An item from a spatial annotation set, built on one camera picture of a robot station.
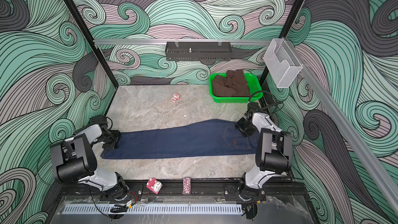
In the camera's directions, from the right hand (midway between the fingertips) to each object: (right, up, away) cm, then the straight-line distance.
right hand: (239, 129), depth 92 cm
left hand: (-72, -5, -1) cm, 72 cm away
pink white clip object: (-45, -21, -22) cm, 55 cm away
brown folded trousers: (+2, +29, +19) cm, 35 cm away
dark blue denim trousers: (-18, -5, 0) cm, 19 cm away
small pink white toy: (-42, +20, +18) cm, 50 cm away
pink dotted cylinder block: (-31, -23, -19) cm, 43 cm away
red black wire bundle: (-61, -33, -20) cm, 73 cm away
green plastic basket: (-11, +18, +12) cm, 25 cm away
